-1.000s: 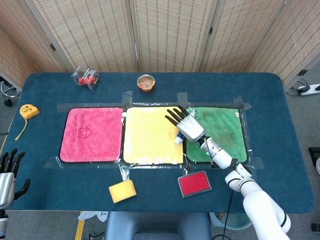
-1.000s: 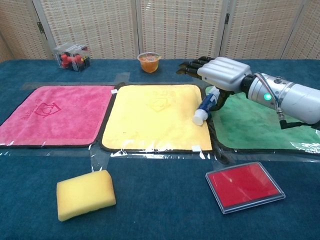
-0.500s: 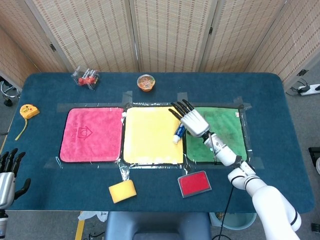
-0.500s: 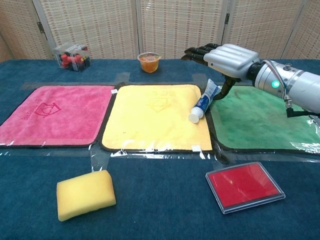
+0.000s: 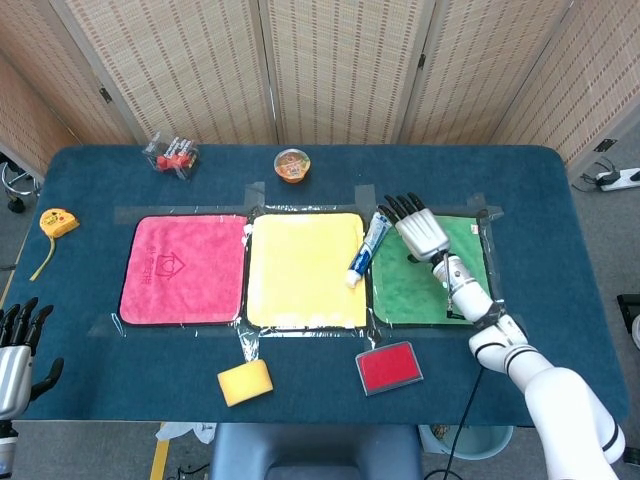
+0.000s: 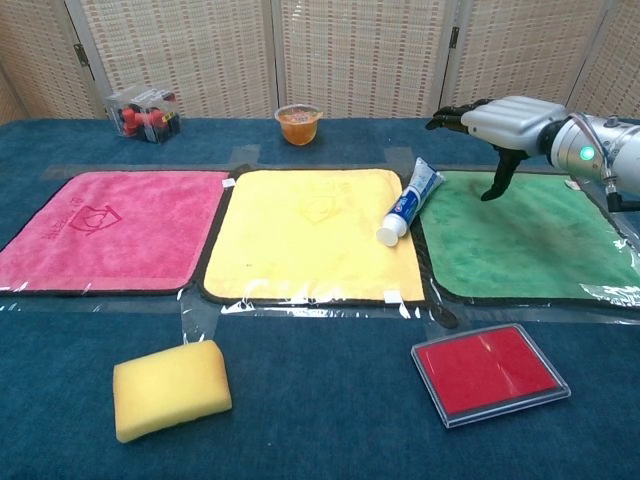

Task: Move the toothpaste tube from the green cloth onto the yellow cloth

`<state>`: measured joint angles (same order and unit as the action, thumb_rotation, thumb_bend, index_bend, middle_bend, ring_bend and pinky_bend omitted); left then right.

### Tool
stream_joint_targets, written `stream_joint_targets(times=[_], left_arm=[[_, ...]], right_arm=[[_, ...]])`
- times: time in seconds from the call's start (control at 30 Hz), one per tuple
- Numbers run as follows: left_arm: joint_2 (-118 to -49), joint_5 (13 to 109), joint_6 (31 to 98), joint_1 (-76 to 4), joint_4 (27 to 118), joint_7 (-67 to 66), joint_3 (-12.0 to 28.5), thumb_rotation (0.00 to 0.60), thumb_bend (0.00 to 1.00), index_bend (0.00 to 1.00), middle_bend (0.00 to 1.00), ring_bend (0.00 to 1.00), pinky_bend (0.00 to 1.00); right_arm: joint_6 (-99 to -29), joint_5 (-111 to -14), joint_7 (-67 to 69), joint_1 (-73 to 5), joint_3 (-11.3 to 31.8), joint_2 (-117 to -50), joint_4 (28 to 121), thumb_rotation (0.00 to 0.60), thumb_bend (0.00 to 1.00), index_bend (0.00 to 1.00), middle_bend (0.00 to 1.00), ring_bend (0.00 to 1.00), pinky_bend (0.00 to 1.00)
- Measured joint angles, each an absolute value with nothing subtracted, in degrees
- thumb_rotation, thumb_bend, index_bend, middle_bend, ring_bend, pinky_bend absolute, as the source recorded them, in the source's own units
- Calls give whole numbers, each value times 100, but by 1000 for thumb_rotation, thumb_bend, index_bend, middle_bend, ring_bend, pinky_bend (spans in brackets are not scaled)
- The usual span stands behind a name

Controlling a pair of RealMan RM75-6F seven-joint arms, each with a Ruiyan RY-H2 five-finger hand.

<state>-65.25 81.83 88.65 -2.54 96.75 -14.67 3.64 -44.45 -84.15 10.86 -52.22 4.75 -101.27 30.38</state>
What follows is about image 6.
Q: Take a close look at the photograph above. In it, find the orange jelly cup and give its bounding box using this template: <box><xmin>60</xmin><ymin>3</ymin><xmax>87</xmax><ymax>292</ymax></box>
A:
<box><xmin>274</xmin><ymin>104</ymin><xmax>324</xmax><ymax>147</ymax></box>

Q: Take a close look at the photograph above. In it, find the red ink pad case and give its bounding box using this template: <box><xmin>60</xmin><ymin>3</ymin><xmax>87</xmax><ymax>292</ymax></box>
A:
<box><xmin>410</xmin><ymin>322</ymin><xmax>572</xmax><ymax>430</ymax></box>

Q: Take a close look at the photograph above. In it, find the yellow sponge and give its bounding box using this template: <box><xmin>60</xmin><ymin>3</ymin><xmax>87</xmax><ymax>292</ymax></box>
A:
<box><xmin>112</xmin><ymin>339</ymin><xmax>234</xmax><ymax>444</ymax></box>

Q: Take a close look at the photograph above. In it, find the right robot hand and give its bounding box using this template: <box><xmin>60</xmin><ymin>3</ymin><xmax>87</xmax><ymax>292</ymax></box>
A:
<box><xmin>425</xmin><ymin>95</ymin><xmax>569</xmax><ymax>202</ymax></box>

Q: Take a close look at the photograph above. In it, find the bamboo folding screen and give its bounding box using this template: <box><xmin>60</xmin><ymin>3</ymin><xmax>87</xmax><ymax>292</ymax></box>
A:
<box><xmin>0</xmin><ymin>0</ymin><xmax>640</xmax><ymax>126</ymax></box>

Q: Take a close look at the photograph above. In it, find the white blue toothpaste tube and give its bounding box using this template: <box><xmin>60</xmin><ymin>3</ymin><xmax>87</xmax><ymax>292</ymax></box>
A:
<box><xmin>375</xmin><ymin>156</ymin><xmax>446</xmax><ymax>248</ymax></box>

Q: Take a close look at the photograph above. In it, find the green cloth mat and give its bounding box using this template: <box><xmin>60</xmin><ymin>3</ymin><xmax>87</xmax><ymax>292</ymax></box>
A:
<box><xmin>417</xmin><ymin>168</ymin><xmax>640</xmax><ymax>307</ymax></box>

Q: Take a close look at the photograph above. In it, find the blue table cloth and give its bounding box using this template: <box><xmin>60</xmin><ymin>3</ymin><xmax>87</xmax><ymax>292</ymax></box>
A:
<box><xmin>0</xmin><ymin>117</ymin><xmax>640</xmax><ymax>480</ymax></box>

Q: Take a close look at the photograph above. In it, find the clear box with red toys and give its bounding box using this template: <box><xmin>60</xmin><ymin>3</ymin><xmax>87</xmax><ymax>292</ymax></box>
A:
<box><xmin>104</xmin><ymin>84</ymin><xmax>182</xmax><ymax>145</ymax></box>

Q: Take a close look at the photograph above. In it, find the pink cloth mat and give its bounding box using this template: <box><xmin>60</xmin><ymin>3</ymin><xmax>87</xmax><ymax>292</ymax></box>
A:
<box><xmin>0</xmin><ymin>169</ymin><xmax>232</xmax><ymax>297</ymax></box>

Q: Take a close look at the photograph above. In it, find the yellow cloth mat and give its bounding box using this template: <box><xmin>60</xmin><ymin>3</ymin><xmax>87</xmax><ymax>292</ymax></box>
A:
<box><xmin>199</xmin><ymin>167</ymin><xmax>427</xmax><ymax>305</ymax></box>

